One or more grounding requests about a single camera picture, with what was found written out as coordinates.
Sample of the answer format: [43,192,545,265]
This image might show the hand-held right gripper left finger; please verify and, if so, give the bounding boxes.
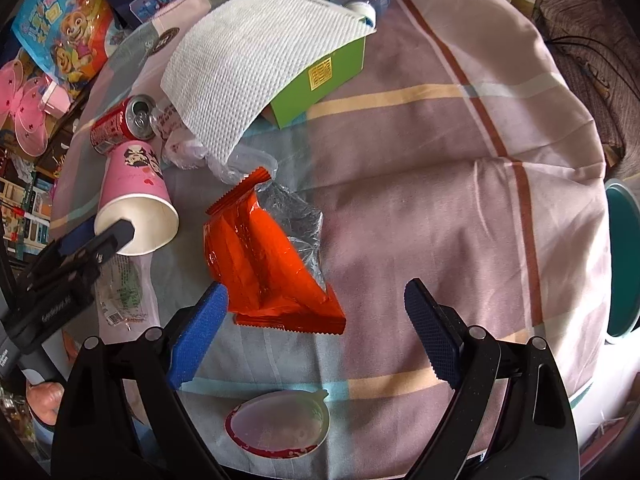
[50,282,236,480]

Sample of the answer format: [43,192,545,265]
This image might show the clear plastic bag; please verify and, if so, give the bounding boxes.
[157,102,278,186]

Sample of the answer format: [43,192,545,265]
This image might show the white lid with red rim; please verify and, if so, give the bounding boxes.
[224,389,331,458]

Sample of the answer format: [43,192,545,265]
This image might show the red soda can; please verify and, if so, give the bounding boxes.
[90,95,160,156]

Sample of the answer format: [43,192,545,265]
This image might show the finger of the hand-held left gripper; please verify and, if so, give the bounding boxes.
[22,220,97,281]
[65,219,136,274]

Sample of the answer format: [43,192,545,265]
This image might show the clear wrapper with green print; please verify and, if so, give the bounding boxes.
[95,255,162,328]

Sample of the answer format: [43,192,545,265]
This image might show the small pink box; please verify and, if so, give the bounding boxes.
[40,84,72,120]

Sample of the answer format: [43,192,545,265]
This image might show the green cardboard box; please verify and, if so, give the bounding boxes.
[262,0,377,131]

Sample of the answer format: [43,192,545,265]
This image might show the person's left hand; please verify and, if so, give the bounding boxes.
[25,380,67,423]

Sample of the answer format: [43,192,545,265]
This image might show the white paper towel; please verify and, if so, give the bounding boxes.
[160,0,377,168]

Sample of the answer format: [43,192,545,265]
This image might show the grey patterned cloth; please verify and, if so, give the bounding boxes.
[530,0,640,181]

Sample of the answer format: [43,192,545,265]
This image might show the pink paper cup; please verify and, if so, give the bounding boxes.
[94,140,180,256]

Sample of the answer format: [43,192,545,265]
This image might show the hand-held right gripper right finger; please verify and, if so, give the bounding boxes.
[404,278,581,480]

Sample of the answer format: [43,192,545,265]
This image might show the clear plastic wrapper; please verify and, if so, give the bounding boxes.
[252,180,333,293]

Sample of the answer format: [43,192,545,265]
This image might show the orange snack wrapper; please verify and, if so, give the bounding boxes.
[202,167,347,336]

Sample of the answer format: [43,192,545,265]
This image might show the pink butterfly wings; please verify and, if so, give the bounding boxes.
[0,57,56,157]

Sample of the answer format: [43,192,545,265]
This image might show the cartoon puppy bag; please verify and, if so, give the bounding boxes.
[11,0,117,88]

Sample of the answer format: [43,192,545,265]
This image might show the plaid tablecloth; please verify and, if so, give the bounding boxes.
[50,0,616,480]

